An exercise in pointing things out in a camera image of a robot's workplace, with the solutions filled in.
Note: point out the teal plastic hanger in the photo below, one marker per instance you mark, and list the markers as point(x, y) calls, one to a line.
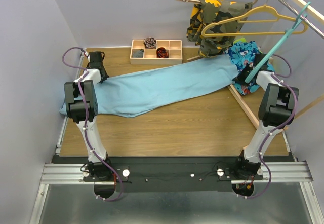
point(287, 33)

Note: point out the yellow plastic hanger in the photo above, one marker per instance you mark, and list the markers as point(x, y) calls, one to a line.
point(229, 27)

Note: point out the patterned pink black sock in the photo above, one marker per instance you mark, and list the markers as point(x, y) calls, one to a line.
point(150, 43)

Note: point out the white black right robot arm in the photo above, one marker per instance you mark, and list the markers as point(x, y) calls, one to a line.
point(277, 110)

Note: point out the grey rolled sock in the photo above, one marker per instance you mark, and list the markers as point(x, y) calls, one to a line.
point(138, 53)

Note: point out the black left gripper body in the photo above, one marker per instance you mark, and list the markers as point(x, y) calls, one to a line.
point(106, 76)

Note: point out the light blue trousers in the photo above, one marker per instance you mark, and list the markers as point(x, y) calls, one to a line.
point(133, 94)

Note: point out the wooden compartment tray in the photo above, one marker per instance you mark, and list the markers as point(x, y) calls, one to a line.
point(174, 48)

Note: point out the orange black rolled sock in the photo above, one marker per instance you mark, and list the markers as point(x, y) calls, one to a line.
point(161, 52)

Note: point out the wooden clothes rack frame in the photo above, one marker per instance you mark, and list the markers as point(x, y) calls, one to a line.
point(246, 108)

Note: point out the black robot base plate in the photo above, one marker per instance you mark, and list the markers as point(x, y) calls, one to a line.
point(172, 174)

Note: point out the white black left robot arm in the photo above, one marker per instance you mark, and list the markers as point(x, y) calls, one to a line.
point(82, 107)

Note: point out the aluminium front frame rail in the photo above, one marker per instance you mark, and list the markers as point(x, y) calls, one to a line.
point(64, 174)

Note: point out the blue shark print shorts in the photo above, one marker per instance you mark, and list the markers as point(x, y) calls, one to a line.
point(243, 53)

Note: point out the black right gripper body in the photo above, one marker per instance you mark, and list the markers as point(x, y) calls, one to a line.
point(243, 75)

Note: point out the metal hanging rod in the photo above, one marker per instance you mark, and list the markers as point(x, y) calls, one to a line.
point(291, 3)

